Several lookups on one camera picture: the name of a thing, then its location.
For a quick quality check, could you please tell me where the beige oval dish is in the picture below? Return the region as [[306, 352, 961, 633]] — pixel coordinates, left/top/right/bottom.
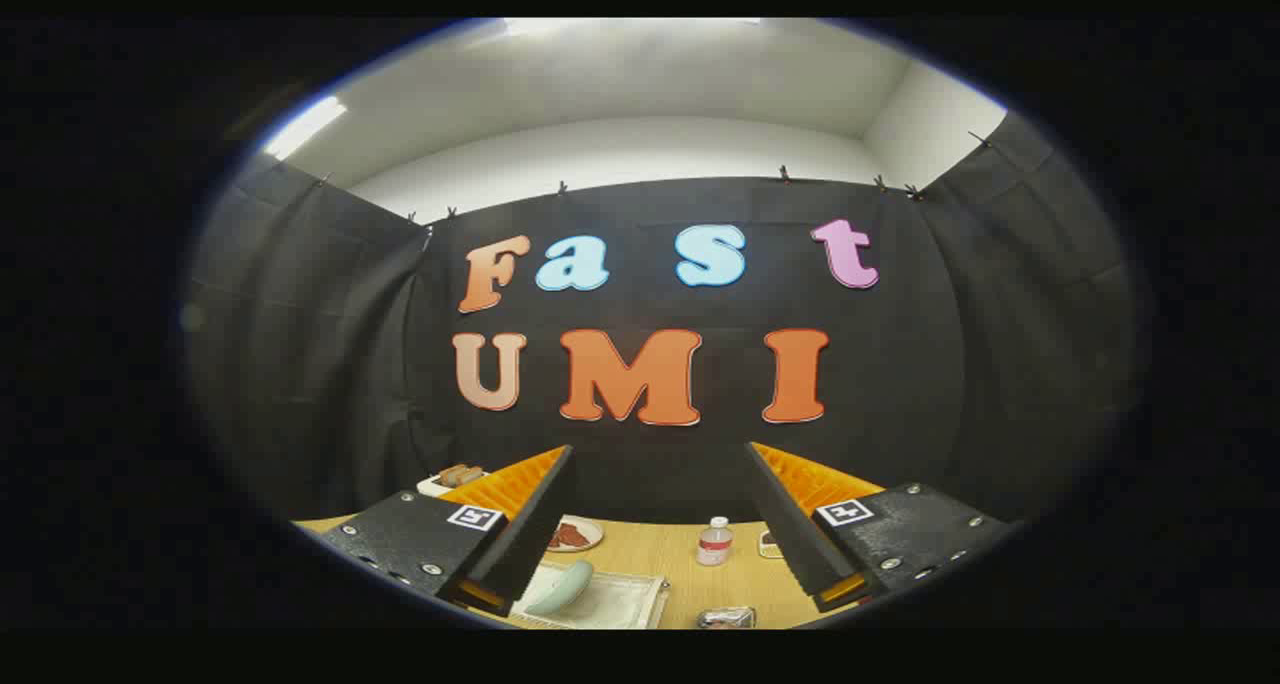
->
[[548, 516, 605, 553]]

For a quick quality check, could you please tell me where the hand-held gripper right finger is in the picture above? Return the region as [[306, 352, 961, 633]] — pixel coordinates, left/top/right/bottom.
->
[[743, 441, 1023, 613]]

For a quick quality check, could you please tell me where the pale green plate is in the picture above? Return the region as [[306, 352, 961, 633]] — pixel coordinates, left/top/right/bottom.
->
[[527, 561, 594, 615]]

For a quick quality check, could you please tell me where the white wire dish rack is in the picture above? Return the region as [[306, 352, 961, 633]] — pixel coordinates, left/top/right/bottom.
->
[[510, 561, 669, 630]]

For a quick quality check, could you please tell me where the ceiling light panel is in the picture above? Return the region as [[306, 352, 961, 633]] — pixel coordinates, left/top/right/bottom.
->
[[500, 17, 761, 37], [262, 96, 348, 160]]

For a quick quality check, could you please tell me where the white toaster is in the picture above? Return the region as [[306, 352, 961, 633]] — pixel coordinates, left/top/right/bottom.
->
[[418, 464, 491, 497]]

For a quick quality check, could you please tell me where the clear water bottle red label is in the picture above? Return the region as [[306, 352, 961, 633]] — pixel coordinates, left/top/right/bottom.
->
[[697, 516, 734, 567]]

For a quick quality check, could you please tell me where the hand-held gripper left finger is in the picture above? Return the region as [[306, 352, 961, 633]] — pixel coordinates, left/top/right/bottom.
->
[[318, 444, 577, 618]]

